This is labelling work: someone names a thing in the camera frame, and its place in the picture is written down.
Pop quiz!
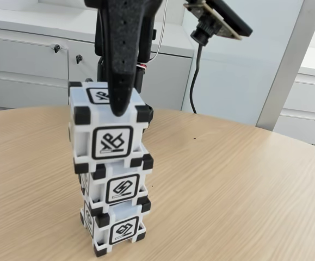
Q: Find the black camera cable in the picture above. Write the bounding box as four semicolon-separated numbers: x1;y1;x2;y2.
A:
189;43;203;114

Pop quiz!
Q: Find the white cube crossed-lines symbol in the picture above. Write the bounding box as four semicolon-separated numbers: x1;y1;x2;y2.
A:
67;80;155;175

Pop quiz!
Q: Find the red white servo cable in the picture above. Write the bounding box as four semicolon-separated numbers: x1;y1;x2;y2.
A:
150;0;169;63

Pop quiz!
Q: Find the grey pillar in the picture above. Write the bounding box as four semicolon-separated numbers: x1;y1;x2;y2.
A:
255;0;315;128

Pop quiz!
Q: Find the white cube overlapping-squares symbol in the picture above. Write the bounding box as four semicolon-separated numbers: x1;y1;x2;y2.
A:
80;197;152;258

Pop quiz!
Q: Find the camera module on black bracket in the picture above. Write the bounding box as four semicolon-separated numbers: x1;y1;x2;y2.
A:
183;0;254;46

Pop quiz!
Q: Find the white low drawer cabinet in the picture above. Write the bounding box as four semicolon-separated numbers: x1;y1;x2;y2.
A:
274;47;315;152

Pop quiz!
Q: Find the white cube zigzag symbol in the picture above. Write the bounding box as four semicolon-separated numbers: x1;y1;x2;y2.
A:
77;154;155;212

